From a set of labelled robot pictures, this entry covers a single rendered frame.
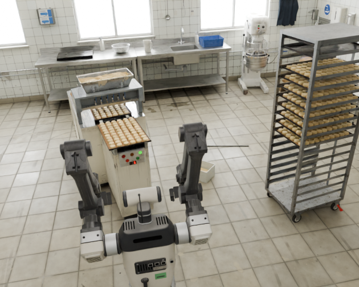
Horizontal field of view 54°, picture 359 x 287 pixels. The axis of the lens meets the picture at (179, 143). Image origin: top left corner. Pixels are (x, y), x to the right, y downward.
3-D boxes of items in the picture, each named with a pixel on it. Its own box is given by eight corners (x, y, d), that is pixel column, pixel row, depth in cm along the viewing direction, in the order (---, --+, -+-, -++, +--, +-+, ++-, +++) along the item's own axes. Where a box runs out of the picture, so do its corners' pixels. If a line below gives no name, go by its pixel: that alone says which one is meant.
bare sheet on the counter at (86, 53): (56, 58, 594) (56, 57, 593) (58, 53, 629) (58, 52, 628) (92, 55, 604) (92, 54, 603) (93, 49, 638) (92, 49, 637)
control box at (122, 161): (119, 165, 330) (118, 152, 323) (144, 159, 337) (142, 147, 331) (121, 167, 327) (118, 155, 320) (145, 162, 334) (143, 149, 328)
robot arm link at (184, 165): (180, 134, 134) (208, 131, 136) (178, 122, 137) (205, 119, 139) (175, 185, 170) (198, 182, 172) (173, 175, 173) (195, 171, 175)
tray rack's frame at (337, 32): (291, 222, 348) (319, 41, 262) (263, 194, 391) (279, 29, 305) (343, 206, 367) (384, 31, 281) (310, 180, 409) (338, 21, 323)
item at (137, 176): (108, 188, 419) (97, 119, 376) (136, 180, 430) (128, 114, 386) (123, 224, 361) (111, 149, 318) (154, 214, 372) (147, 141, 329)
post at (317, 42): (291, 215, 346) (318, 40, 264) (289, 213, 348) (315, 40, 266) (294, 214, 347) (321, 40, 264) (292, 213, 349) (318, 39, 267)
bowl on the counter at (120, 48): (112, 55, 618) (111, 48, 612) (111, 50, 646) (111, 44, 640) (131, 53, 622) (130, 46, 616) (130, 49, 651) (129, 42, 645)
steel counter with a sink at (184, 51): (46, 113, 623) (29, 44, 564) (51, 99, 683) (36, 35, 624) (229, 94, 672) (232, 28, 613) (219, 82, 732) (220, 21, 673)
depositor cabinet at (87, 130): (77, 144, 517) (66, 90, 476) (125, 134, 539) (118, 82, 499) (93, 192, 412) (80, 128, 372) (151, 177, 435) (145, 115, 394)
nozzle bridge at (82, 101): (76, 117, 398) (70, 88, 382) (137, 105, 421) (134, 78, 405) (80, 128, 371) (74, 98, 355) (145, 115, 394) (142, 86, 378)
